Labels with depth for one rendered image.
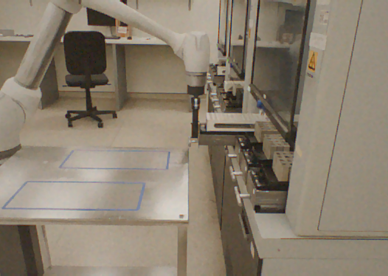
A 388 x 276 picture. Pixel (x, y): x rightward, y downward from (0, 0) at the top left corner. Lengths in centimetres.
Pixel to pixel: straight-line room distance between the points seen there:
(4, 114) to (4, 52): 410
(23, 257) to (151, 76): 370
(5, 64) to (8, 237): 412
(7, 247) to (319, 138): 137
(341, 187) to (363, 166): 7
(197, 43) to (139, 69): 369
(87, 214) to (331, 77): 66
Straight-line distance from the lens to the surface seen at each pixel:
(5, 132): 149
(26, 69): 161
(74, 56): 378
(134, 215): 86
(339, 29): 80
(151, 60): 496
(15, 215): 95
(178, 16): 488
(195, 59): 134
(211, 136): 141
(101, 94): 519
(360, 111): 86
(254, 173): 108
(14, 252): 173
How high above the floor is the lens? 131
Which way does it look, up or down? 22 degrees down
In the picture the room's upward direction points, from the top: 2 degrees clockwise
